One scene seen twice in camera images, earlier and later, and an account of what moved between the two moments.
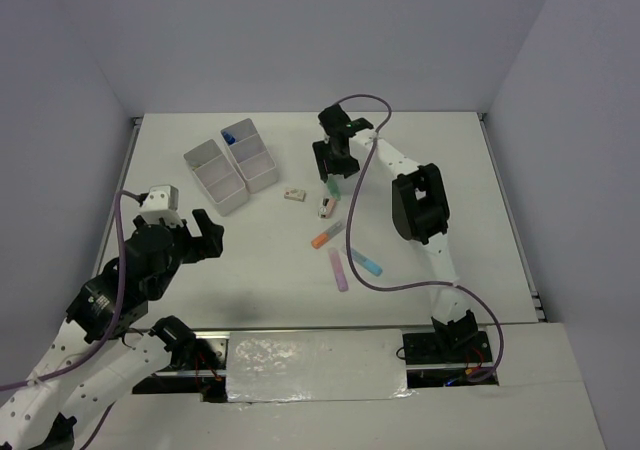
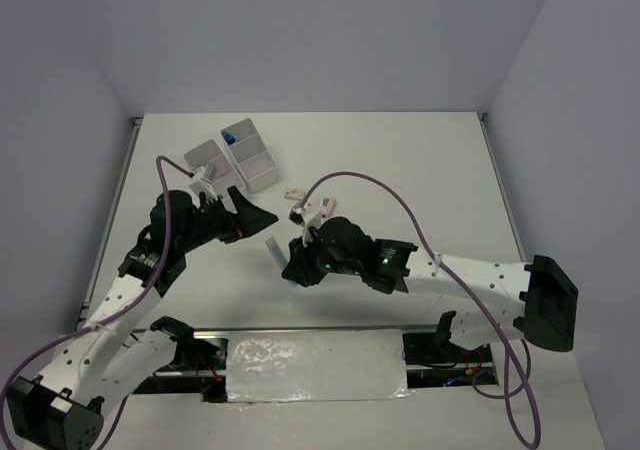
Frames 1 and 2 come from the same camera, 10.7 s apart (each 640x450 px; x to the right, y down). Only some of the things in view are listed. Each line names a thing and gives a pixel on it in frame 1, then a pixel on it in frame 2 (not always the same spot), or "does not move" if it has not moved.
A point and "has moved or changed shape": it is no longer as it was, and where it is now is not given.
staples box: [295, 194] does not move
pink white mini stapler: [328, 205] does not move
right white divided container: [250, 154] does not move
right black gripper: [321, 149] → [300, 254]
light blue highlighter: [362, 260] has moved or changed shape
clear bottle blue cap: [228, 137] does not move
